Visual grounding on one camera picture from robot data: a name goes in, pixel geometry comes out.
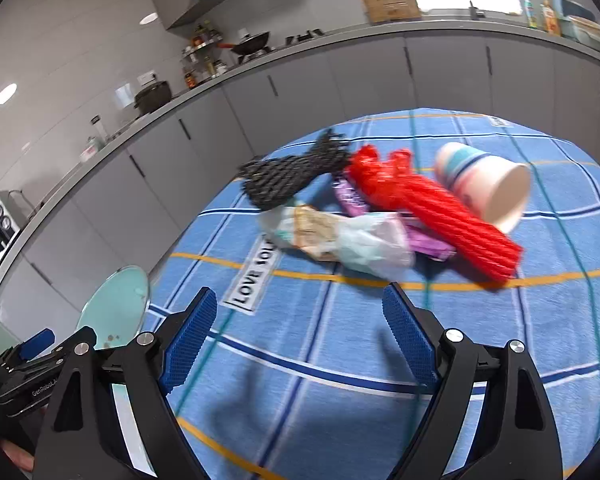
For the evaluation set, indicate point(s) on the purple wrapper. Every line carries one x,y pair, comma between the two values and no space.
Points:
350,197

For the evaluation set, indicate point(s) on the beige plastic basin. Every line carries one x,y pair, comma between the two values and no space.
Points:
587,30

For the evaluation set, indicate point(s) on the person's left hand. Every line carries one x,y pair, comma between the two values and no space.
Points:
20,457

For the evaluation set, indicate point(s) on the white wall socket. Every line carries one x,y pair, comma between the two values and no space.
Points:
147,78

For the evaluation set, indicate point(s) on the beige paper wrapper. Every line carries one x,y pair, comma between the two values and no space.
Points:
315,230

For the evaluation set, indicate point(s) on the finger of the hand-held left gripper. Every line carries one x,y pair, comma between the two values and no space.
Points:
35,345
55,365

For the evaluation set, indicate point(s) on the green detergent bottle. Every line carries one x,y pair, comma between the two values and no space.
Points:
530,15

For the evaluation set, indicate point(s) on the metal spice rack with bottles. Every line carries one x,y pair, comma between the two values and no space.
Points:
202,52

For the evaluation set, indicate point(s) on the paper cup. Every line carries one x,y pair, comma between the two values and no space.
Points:
475,175

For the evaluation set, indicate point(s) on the black rice cooker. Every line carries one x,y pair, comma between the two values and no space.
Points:
152,96

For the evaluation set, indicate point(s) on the teal basin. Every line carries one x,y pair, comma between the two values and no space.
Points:
115,305

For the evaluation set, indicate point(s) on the black wok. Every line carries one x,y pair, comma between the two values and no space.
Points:
252,42

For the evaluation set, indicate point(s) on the gas stove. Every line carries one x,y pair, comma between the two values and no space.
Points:
305,36

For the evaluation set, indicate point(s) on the black mesh net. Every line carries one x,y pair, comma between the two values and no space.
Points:
285,177

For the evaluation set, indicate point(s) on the tall glass bottle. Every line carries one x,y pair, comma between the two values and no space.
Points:
97,130

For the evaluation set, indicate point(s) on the red foam net sleeve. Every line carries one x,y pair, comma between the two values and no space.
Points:
445,215

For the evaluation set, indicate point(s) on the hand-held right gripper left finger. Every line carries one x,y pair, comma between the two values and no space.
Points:
190,345

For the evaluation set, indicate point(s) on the blue dish rack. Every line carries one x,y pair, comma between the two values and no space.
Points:
575,7

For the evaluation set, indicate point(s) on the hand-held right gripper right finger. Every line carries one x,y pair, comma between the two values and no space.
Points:
410,335

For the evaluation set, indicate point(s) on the red sauce bottle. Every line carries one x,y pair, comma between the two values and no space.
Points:
189,80

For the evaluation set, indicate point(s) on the grey kitchen counter cabinets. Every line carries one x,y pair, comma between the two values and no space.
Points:
430,70

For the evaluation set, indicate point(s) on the wooden cutting board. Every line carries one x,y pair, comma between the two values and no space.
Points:
390,5

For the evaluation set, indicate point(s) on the white bowl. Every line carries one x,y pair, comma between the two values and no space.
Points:
87,155

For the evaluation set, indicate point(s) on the clear pale green plastic bag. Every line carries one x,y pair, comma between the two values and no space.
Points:
370,245

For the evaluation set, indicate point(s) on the yellow bottle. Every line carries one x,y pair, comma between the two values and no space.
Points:
550,17

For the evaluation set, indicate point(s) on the blue plaid tablecloth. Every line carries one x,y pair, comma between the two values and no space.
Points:
330,410

